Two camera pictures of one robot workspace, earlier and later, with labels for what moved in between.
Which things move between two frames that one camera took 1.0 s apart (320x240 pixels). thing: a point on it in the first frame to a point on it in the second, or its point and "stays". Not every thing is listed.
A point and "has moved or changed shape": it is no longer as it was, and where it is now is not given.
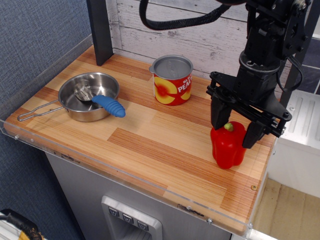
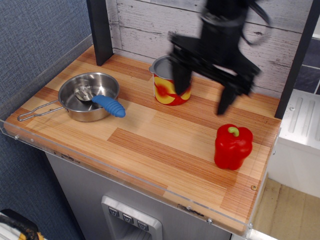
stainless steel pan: (75, 96) stays
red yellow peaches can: (172, 76) stays
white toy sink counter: (294, 161) stays
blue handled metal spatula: (84, 93) stays
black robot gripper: (251, 91) to (216, 55)
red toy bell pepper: (227, 142) has moved or changed shape
